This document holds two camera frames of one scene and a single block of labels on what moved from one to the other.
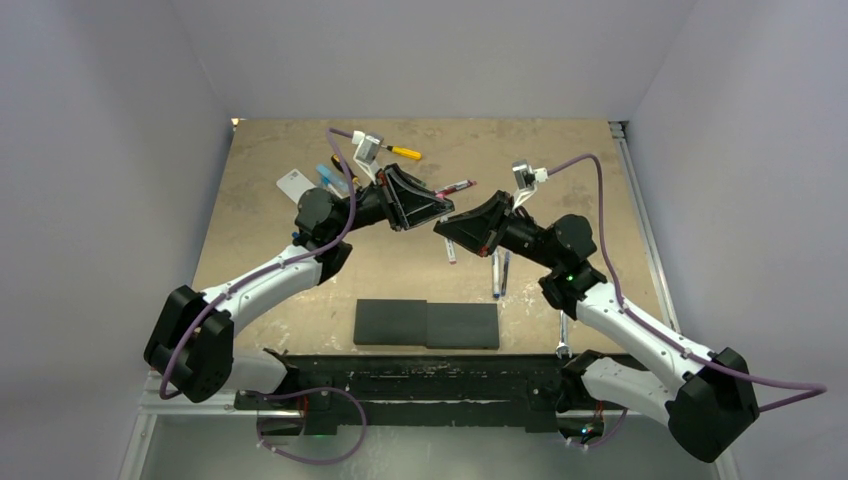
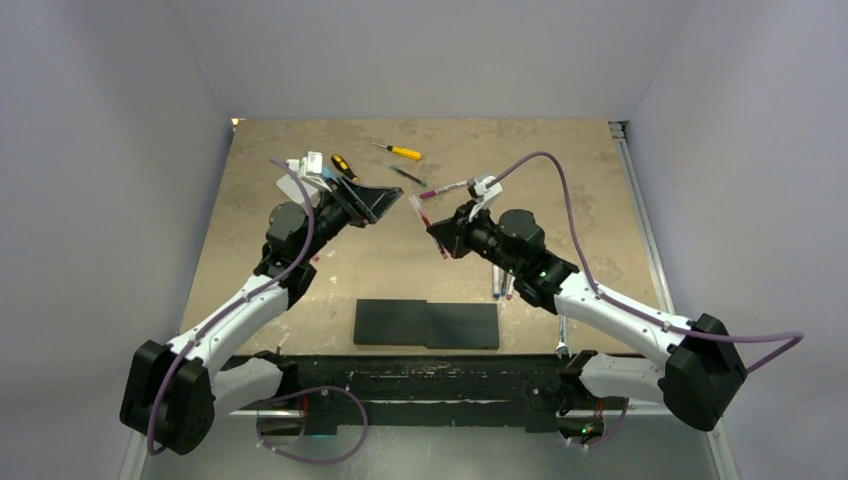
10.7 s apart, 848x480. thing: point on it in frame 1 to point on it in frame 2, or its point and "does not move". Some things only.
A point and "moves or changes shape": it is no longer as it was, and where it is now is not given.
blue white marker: [496, 274] does not move
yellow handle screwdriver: [406, 153] does not move
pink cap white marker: [451, 253] moves or changes shape
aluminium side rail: [622, 132] does not move
